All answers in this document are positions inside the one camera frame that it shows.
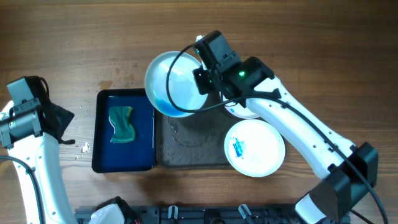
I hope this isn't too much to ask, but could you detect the white plate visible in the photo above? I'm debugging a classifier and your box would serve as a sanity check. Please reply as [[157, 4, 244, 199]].
[[224, 119, 285, 177], [144, 51, 208, 118], [224, 101, 259, 119]]

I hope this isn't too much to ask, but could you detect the green yellow sponge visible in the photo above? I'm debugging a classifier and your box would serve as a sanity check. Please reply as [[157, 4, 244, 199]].
[[109, 106, 136, 144]]

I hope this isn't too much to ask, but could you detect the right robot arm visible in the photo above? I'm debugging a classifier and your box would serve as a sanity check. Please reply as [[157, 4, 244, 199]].
[[193, 30, 384, 223]]

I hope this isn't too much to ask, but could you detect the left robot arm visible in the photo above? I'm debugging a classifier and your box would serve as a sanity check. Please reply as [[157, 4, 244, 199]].
[[1, 76, 76, 223]]

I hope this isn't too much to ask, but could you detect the brown serving tray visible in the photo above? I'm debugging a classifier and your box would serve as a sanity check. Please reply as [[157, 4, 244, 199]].
[[155, 107, 242, 169]]

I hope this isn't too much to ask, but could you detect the black water basin tray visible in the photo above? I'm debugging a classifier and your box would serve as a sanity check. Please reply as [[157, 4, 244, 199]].
[[91, 88, 155, 173]]

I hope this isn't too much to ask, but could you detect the right black cable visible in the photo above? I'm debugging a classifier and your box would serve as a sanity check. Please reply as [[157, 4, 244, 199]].
[[165, 43, 389, 224]]

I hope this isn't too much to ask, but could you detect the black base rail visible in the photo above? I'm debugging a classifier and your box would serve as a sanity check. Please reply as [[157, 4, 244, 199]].
[[73, 203, 351, 224]]

